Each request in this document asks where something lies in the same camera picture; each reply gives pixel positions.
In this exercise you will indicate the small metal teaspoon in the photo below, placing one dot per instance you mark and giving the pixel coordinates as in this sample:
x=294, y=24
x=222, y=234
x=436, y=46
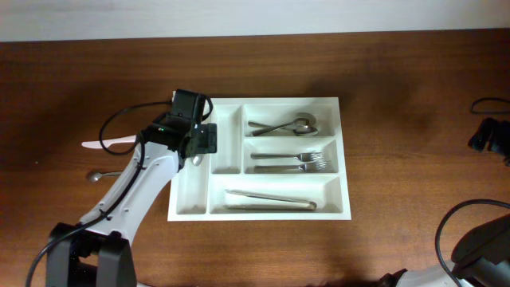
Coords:
x=197, y=160
x=95, y=176

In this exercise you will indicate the white plastic cutlery tray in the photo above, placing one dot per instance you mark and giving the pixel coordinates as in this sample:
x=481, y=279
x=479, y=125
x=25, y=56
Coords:
x=198, y=193

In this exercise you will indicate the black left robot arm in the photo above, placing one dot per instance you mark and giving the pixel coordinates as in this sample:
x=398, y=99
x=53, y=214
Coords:
x=97, y=250

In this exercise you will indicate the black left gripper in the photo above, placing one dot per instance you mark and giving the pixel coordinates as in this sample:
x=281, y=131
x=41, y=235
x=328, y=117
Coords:
x=209, y=135

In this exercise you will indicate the pink plastic knife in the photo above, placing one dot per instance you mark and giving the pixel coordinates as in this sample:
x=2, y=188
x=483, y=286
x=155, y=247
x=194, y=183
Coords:
x=107, y=143

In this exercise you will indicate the metal fork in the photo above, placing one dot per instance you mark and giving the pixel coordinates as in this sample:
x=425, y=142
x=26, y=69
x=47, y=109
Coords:
x=303, y=157
x=312, y=167

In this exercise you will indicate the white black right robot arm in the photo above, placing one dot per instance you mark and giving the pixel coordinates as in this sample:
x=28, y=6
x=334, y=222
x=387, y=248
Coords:
x=480, y=258

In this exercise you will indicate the large metal spoon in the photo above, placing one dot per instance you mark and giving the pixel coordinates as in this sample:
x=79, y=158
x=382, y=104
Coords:
x=311, y=131
x=303, y=120

